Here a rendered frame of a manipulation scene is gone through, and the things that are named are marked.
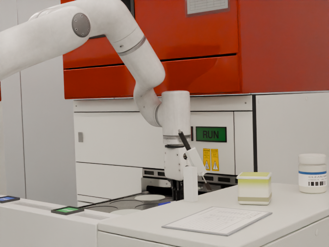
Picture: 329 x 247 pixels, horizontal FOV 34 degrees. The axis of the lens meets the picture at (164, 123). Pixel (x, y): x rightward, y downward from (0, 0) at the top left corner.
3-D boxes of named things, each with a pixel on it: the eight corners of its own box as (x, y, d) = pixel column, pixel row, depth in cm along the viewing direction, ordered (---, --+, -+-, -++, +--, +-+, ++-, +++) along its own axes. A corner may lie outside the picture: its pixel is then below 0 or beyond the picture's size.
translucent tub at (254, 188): (242, 198, 134) (241, 171, 134) (272, 199, 132) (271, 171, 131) (237, 205, 127) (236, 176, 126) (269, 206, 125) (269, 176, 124)
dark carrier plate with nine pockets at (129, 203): (148, 194, 184) (148, 192, 184) (233, 205, 161) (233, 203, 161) (68, 212, 158) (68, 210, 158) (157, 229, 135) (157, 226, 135)
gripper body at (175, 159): (197, 141, 159) (198, 180, 160) (178, 140, 168) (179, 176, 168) (175, 143, 155) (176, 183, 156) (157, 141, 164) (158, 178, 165)
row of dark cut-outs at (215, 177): (143, 175, 191) (143, 168, 191) (250, 185, 162) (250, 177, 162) (142, 175, 190) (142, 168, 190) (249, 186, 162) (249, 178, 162)
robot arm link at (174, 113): (154, 135, 162) (176, 136, 156) (153, 91, 162) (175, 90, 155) (175, 133, 168) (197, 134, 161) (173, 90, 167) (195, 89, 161)
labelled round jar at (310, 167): (306, 187, 146) (305, 153, 145) (331, 190, 141) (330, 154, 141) (293, 192, 140) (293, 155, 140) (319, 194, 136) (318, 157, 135)
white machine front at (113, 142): (81, 199, 217) (77, 99, 215) (258, 226, 164) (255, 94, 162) (75, 201, 215) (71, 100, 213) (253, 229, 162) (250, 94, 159)
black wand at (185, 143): (179, 131, 129) (182, 128, 130) (175, 131, 130) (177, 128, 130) (210, 191, 139) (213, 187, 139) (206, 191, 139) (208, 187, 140)
